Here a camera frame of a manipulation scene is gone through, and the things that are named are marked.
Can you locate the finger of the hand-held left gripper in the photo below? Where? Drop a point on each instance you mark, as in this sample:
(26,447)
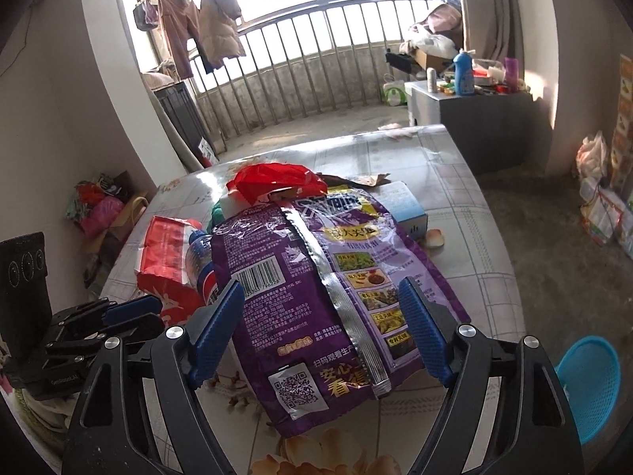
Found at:
(136,327)
(133,307)

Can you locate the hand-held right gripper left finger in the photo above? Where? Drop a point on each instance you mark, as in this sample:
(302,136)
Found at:
(217,331)

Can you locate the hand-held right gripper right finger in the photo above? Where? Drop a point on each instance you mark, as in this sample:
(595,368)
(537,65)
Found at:
(425,326)

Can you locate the red white snack packet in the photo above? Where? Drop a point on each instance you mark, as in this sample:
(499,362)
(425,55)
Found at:
(163,257)

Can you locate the clear plastic bottle blue label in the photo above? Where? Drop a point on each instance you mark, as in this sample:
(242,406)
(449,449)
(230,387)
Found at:
(202,267)

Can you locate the small bread bun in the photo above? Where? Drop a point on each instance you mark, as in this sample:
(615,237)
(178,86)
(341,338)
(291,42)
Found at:
(435,237)

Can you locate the purple snack bag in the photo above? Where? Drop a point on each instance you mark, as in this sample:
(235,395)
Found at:
(306,307)

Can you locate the green white wrapper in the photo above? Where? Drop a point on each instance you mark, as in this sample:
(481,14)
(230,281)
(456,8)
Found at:
(225,210)

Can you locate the white blue carton box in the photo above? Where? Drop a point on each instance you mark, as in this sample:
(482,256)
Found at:
(403,203)

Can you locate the red plastic bag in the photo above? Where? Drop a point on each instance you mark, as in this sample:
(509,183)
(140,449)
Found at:
(274,180)

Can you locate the brown paper scrap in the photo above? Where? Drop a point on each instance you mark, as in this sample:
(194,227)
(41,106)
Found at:
(353,179)

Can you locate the blue plastic basket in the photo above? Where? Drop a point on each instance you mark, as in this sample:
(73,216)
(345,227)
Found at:
(591,386)

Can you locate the brown paper bag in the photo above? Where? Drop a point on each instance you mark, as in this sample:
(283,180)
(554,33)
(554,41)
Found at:
(131,215)

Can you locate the pink plastic bag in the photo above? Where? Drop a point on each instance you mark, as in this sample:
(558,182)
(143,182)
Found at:
(101,212)

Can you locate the colourful patterned bag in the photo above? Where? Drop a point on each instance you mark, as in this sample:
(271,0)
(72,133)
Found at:
(81,198)

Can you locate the dark slatted cabinet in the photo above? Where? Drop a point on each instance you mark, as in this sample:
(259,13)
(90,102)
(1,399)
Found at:
(180,118)

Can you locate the grey cabinet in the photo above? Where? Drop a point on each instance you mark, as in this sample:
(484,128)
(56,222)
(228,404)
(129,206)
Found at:
(474,123)

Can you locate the clear bag of packets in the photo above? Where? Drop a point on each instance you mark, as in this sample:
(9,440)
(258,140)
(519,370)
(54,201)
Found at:
(606,215)

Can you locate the green white shopping bag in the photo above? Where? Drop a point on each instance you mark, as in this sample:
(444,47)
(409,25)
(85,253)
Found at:
(394,93)

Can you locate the cream plastic bag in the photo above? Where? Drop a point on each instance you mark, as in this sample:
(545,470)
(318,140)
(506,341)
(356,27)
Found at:
(592,156)

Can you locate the white spray can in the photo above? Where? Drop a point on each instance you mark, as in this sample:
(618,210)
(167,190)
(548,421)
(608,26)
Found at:
(432,80)

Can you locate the blue detergent bottle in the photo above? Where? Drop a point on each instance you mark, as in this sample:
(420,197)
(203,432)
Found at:
(464,74)

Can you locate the metal balcony railing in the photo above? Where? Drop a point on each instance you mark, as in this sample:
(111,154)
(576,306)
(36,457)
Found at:
(296,79)

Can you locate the purple cup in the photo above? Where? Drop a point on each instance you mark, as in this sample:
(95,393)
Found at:
(511,74)

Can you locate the cardboard box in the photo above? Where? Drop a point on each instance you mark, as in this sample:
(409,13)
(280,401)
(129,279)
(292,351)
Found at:
(432,59)

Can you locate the brown pink coat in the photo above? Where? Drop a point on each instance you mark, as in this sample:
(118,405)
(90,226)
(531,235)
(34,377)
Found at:
(178,29)

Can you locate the rolled patterned sheet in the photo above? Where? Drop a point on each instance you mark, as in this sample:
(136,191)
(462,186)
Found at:
(620,123)

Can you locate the white plastic bag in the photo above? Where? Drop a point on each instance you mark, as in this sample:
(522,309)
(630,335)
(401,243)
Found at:
(437,42)

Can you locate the small hanging purple bag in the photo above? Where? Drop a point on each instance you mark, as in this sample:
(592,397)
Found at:
(145,14)

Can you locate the pink down jacket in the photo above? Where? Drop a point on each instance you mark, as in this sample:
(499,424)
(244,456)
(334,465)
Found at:
(217,20)

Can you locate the pink clothes pile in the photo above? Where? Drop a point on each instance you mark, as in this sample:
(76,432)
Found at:
(445,19)

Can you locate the beige curtain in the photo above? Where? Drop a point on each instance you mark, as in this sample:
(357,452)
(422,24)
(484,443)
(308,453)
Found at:
(494,10)

